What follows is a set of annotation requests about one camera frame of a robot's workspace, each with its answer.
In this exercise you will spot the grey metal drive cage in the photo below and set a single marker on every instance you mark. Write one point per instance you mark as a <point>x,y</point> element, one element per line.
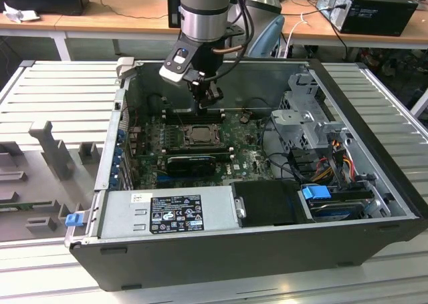
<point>289,118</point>

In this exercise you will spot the grey power supply unit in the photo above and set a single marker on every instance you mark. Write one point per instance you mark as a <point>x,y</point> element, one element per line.
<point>117,217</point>

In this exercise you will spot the round coin battery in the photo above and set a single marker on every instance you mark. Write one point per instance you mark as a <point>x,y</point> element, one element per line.
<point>243,118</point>

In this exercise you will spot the green motherboard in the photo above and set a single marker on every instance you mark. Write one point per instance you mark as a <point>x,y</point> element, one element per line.
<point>244,165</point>

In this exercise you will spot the black plastic shroud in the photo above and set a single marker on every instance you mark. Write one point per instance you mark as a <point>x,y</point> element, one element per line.
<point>267,203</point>

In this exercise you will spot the pale blue teach pendant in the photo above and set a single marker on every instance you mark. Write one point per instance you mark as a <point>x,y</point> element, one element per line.
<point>271,33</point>

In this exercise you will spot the blue case latch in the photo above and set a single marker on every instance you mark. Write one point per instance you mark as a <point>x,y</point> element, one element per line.
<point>74,220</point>

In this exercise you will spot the wooden desk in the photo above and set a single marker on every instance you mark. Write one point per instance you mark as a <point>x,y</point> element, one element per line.
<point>368,40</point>
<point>100,23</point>

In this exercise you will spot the upright black desk box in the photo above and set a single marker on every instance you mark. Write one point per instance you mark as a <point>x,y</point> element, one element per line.
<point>174,10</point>

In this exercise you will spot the black graphics card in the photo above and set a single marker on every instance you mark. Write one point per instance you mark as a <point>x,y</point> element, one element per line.
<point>190,166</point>

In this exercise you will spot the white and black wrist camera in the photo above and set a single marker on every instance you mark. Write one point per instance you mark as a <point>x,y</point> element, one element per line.
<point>177,63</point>

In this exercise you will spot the crumpled white paper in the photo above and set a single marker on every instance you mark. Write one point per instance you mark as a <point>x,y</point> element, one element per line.
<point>20,15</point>

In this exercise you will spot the hard disk drive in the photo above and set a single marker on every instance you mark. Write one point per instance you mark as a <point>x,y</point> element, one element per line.
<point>334,212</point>

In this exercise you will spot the CPU socket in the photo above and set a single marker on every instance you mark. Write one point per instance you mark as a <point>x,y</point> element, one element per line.
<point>219,144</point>

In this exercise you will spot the CPU silver plate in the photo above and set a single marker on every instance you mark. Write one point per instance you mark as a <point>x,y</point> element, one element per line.
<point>202,133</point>

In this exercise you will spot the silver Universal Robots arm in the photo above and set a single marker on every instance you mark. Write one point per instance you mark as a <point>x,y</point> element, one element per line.
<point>204,20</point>

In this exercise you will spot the blue disk carrier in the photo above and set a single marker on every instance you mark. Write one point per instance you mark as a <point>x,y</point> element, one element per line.
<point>316,194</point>

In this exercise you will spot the green RAM stick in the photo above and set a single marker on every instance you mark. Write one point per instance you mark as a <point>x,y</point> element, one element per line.
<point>16,205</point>

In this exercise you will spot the black open PC case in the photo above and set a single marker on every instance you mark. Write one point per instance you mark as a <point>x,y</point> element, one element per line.
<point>234,264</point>

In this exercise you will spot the black PC tower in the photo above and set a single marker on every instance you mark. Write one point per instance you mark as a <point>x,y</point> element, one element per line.
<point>378,16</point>

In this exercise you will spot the grey parts rack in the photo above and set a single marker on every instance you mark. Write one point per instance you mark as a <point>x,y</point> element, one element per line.
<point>43,190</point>

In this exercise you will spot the black cylinder part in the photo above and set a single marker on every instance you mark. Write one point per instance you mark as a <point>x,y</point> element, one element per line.
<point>155,103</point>

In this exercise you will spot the blue card retainer strip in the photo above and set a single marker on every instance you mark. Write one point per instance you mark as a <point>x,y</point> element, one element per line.
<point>117,160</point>

